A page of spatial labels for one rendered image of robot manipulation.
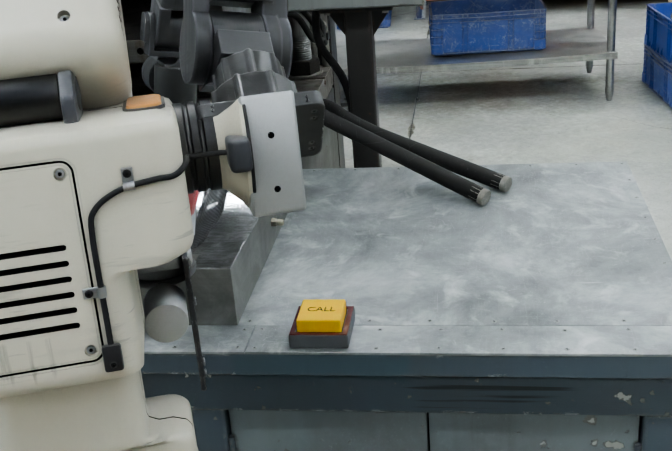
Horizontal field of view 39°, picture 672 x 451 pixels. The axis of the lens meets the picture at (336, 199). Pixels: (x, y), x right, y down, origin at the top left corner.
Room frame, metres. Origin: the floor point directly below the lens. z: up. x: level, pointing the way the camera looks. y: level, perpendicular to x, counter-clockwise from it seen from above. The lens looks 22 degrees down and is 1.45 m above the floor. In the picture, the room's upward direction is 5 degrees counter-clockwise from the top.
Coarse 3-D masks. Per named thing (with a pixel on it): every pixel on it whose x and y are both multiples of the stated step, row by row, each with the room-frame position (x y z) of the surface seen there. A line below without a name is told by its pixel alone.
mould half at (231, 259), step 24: (240, 216) 1.36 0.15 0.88; (264, 216) 1.38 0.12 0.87; (216, 240) 1.27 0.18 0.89; (240, 240) 1.26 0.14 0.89; (264, 240) 1.37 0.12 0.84; (216, 264) 1.18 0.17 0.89; (240, 264) 1.21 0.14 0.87; (264, 264) 1.35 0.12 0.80; (144, 288) 1.18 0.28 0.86; (192, 288) 1.17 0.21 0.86; (216, 288) 1.16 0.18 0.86; (240, 288) 1.20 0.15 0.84; (216, 312) 1.17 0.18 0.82; (240, 312) 1.18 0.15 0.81
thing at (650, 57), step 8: (648, 48) 4.82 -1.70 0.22; (648, 56) 4.81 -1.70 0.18; (656, 56) 4.69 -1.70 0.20; (648, 64) 4.85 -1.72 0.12; (656, 64) 4.69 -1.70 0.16; (664, 64) 4.54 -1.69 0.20; (648, 72) 4.84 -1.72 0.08; (656, 72) 4.69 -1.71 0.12; (664, 72) 4.54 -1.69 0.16; (648, 80) 4.84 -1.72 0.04; (656, 80) 4.69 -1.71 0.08; (664, 80) 4.54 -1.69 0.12; (656, 88) 4.69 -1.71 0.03; (664, 88) 4.54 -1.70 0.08; (664, 96) 4.54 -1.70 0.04
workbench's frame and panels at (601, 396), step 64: (192, 384) 1.15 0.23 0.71; (256, 384) 1.14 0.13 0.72; (320, 384) 1.12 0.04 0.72; (384, 384) 1.11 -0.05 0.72; (448, 384) 1.09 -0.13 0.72; (512, 384) 1.08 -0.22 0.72; (576, 384) 1.07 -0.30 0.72; (640, 384) 1.05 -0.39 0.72; (256, 448) 1.15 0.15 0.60; (320, 448) 1.14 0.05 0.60; (384, 448) 1.12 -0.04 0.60; (448, 448) 1.11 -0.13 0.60; (512, 448) 1.09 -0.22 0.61; (576, 448) 1.08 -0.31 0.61; (640, 448) 1.06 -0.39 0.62
